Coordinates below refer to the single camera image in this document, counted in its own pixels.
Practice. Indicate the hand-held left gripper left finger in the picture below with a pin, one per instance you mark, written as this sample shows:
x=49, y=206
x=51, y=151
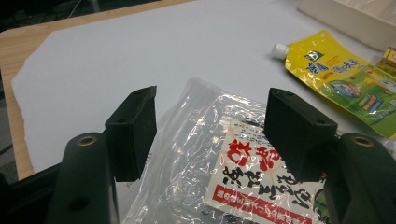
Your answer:
x=130, y=140

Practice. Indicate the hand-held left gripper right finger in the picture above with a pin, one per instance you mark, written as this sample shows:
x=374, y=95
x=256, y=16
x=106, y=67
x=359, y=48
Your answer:
x=299, y=137

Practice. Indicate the clear bag of dried seaweed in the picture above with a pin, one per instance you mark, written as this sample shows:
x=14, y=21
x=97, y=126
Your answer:
x=193, y=149

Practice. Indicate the yellow green spouted seasoning pouch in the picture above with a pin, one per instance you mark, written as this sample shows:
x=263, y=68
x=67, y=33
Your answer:
x=342, y=71

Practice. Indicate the small yellow and brown box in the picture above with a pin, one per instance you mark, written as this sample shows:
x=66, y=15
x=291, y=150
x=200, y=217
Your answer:
x=389, y=62

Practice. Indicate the white plastic bin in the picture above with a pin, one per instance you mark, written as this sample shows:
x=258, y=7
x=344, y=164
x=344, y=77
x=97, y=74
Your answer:
x=348, y=18

